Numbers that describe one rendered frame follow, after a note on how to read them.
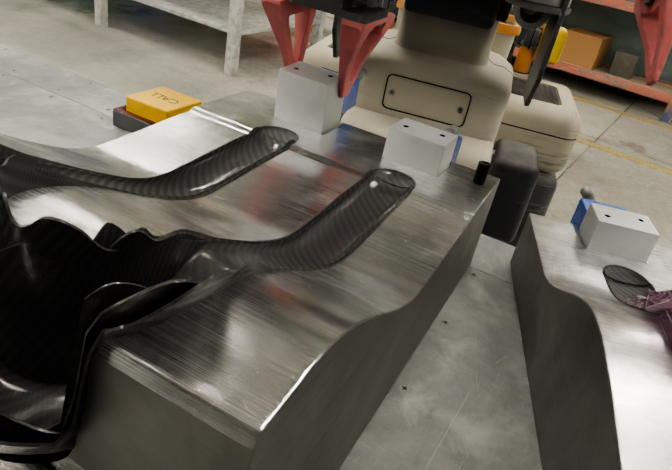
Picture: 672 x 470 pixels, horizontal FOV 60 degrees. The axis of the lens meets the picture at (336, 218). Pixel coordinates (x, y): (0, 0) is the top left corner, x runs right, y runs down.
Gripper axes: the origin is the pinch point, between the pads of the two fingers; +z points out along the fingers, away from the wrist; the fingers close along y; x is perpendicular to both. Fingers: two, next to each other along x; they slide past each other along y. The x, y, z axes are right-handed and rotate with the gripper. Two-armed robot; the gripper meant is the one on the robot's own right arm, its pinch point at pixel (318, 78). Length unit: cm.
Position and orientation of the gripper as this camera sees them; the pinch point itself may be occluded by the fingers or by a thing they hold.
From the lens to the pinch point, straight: 53.9
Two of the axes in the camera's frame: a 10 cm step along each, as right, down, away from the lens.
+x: 4.5, -4.1, 7.9
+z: -1.6, 8.4, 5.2
